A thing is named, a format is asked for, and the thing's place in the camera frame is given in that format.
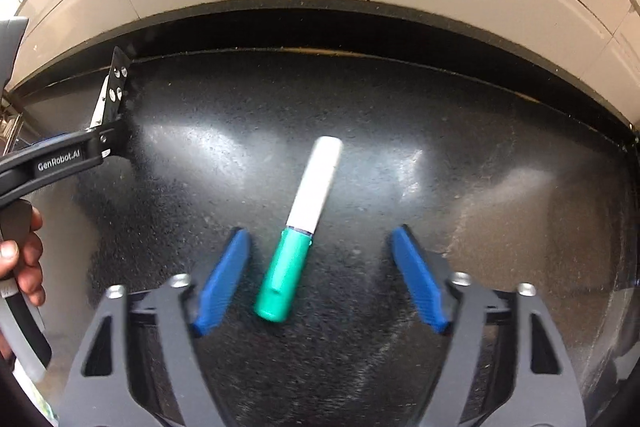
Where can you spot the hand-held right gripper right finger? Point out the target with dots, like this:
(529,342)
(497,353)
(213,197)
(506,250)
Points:
(417,277)

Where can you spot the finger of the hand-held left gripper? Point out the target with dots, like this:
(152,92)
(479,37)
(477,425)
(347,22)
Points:
(116,87)

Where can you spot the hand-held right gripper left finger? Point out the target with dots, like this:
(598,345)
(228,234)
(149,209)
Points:
(222,277)

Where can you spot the green and white marker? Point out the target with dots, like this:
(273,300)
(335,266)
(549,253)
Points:
(282,277)

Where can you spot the person's left hand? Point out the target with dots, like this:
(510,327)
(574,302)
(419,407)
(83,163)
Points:
(25,252)

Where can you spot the grey plastic panel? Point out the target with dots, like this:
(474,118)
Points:
(11,52)

